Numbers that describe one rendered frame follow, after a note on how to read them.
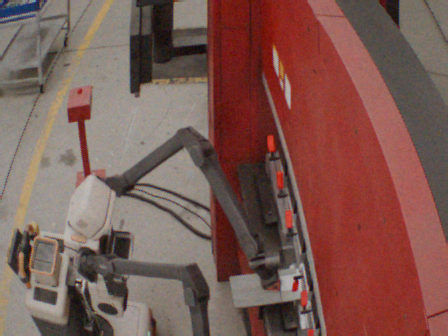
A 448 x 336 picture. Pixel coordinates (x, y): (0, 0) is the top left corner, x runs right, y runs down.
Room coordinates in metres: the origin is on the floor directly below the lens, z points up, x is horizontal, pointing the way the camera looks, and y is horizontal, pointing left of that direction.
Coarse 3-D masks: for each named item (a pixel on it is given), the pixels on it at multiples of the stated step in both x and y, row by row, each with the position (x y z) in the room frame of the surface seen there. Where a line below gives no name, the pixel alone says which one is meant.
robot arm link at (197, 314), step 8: (192, 288) 1.46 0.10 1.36; (184, 296) 1.44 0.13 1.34; (192, 296) 1.43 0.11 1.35; (208, 296) 1.48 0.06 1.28; (192, 304) 1.41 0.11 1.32; (200, 304) 1.42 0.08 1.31; (192, 312) 1.41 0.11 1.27; (200, 312) 1.41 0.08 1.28; (192, 320) 1.39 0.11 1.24; (200, 320) 1.38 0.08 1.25; (208, 320) 1.40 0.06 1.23; (192, 328) 1.37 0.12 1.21; (200, 328) 1.36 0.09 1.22; (208, 328) 1.38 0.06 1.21
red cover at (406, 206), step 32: (320, 0) 1.76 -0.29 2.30; (320, 32) 1.60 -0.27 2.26; (352, 32) 1.56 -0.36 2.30; (352, 64) 1.39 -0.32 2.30; (352, 96) 1.31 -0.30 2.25; (384, 96) 1.26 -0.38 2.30; (352, 128) 1.30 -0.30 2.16; (384, 128) 1.14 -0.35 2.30; (384, 160) 1.05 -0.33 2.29; (416, 160) 1.04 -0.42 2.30; (384, 192) 1.01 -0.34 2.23; (416, 192) 0.94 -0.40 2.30; (384, 224) 0.97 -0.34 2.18; (416, 224) 0.85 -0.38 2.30; (416, 256) 0.76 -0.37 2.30; (416, 288) 0.69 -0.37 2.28; (416, 320) 0.63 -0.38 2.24
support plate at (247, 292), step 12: (240, 276) 1.81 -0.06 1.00; (252, 276) 1.81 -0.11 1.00; (240, 288) 1.74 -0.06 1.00; (252, 288) 1.74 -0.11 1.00; (276, 288) 1.73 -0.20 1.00; (240, 300) 1.67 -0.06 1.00; (252, 300) 1.67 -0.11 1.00; (264, 300) 1.67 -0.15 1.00; (276, 300) 1.66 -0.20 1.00; (288, 300) 1.66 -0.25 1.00
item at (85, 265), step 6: (84, 258) 1.67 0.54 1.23; (90, 258) 1.66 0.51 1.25; (78, 264) 1.65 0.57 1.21; (84, 264) 1.65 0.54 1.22; (90, 264) 1.64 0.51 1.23; (78, 270) 1.62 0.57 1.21; (84, 270) 1.63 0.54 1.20; (90, 270) 1.63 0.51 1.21; (84, 276) 1.61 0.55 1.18; (90, 276) 1.63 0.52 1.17; (90, 282) 1.61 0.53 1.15
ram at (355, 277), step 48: (288, 0) 2.07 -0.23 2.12; (288, 48) 2.09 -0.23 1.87; (336, 96) 1.50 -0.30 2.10; (288, 144) 2.07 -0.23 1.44; (336, 144) 1.48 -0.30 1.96; (336, 192) 1.42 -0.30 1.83; (336, 240) 1.34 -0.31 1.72; (384, 240) 0.98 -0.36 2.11; (336, 288) 1.22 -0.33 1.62; (384, 288) 0.88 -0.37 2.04
